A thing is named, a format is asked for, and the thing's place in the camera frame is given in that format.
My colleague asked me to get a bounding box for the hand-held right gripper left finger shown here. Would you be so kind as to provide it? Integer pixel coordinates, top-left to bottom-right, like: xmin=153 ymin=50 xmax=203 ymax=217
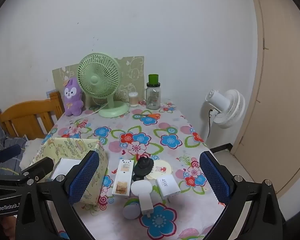
xmin=15 ymin=150 xmax=100 ymax=240

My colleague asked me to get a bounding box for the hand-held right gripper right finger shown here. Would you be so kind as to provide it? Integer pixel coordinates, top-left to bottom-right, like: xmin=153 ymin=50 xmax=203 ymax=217
xmin=199 ymin=151 xmax=287 ymax=240

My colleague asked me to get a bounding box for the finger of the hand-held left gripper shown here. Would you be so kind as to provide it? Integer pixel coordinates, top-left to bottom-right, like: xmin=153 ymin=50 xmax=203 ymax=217
xmin=20 ymin=157 xmax=55 ymax=183
xmin=0 ymin=144 xmax=22 ymax=170

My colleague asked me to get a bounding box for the yellow printed storage box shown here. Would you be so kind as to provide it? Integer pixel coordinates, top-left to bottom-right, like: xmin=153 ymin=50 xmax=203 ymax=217
xmin=30 ymin=137 xmax=109 ymax=204

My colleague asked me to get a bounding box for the white charger brick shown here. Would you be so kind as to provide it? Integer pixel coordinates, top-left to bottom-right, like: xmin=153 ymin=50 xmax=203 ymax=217
xmin=156 ymin=174 xmax=181 ymax=200

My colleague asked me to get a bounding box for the lavender round object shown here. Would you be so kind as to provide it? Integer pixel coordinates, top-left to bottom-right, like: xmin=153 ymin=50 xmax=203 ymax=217
xmin=122 ymin=201 xmax=142 ymax=220

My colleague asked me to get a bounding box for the white round plug device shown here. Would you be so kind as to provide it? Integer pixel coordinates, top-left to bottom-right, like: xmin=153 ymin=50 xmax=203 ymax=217
xmin=131 ymin=180 xmax=155 ymax=217

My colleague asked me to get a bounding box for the black round mount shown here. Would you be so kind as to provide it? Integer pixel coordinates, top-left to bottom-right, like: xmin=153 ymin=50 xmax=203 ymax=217
xmin=132 ymin=154 xmax=155 ymax=182

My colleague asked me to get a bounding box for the plaid blanket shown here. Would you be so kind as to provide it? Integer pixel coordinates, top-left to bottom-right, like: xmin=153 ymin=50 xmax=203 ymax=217
xmin=0 ymin=127 xmax=28 ymax=175

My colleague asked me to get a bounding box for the wooden chair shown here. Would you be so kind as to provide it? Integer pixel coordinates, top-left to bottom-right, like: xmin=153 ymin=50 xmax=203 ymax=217
xmin=0 ymin=91 xmax=65 ymax=140

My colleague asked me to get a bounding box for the white standing fan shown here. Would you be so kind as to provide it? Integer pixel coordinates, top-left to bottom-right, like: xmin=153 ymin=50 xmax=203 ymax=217
xmin=205 ymin=89 xmax=246 ymax=130

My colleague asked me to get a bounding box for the purple plush toy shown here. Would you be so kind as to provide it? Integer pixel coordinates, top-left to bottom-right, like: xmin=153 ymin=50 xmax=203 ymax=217
xmin=63 ymin=77 xmax=85 ymax=117

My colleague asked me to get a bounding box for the cotton swab container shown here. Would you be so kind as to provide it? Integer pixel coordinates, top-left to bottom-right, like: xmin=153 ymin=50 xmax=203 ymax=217
xmin=129 ymin=92 xmax=139 ymax=107

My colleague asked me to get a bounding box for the beige door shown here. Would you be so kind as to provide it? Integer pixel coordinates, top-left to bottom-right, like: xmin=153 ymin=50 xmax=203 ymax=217
xmin=231 ymin=0 xmax=300 ymax=200

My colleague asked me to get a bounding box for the green desk fan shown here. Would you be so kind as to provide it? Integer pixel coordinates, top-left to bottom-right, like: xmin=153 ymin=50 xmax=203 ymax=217
xmin=77 ymin=53 xmax=129 ymax=118

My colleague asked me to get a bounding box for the glass jar with green lid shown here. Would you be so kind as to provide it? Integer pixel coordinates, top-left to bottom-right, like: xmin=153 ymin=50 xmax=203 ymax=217
xmin=145 ymin=74 xmax=162 ymax=110

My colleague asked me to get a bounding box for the beige printed board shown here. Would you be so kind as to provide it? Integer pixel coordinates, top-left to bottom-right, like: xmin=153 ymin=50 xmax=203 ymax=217
xmin=52 ymin=56 xmax=145 ymax=105

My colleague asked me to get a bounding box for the black fan cable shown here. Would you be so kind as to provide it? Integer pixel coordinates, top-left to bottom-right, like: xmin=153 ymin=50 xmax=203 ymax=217
xmin=207 ymin=109 xmax=214 ymax=143

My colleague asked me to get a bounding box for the white fan cable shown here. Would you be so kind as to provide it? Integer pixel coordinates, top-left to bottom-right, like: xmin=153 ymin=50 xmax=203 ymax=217
xmin=81 ymin=102 xmax=109 ymax=117

